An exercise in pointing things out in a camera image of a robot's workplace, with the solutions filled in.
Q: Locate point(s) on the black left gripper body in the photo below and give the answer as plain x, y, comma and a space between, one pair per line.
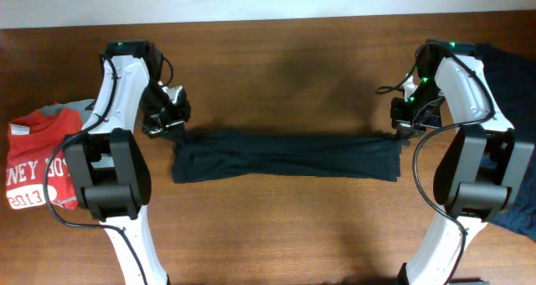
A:
160, 113

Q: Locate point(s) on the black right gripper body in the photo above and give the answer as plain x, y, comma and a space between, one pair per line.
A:
421, 111

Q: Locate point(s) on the black t-shirt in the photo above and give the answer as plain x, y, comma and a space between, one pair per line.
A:
231, 153

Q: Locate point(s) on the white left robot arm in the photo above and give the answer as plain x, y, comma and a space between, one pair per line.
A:
110, 176

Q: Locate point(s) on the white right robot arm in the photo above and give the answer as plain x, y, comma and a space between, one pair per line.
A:
480, 173

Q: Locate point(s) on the grey folded t-shirt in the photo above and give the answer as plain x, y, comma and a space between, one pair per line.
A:
83, 107

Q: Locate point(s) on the navy blue t-shirt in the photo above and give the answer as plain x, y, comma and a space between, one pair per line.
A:
511, 78

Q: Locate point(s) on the red printed t-shirt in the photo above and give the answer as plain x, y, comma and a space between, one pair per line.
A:
31, 141

